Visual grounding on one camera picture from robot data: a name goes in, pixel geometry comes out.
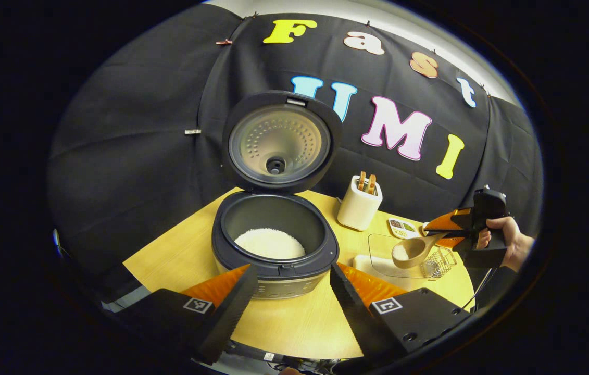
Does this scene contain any black backdrop cloth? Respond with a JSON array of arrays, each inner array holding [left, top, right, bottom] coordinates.
[[47, 3, 544, 297]]

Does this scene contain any wooden spoon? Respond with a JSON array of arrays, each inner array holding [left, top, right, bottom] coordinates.
[[392, 233, 448, 269]]

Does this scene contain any white rice heap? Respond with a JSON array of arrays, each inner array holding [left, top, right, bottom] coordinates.
[[234, 228, 306, 260]]

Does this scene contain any dark grey rice cooker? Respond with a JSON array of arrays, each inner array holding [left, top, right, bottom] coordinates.
[[211, 91, 343, 300]]

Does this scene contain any wire chopstick holder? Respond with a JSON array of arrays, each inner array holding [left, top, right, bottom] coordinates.
[[419, 246, 457, 278]]

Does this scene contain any white divided dish of beans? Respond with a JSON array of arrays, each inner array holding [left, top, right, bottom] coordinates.
[[388, 217, 418, 240]]

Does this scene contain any white rice box clear lid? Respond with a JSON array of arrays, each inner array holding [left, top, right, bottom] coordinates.
[[353, 233, 430, 279]]

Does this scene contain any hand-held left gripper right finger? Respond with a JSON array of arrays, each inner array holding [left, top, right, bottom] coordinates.
[[329, 262, 473, 365]]

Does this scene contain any white toaster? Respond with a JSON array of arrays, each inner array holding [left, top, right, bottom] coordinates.
[[337, 175, 383, 231]]

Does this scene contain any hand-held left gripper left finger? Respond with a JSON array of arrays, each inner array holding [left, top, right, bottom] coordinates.
[[112, 263, 259, 365]]

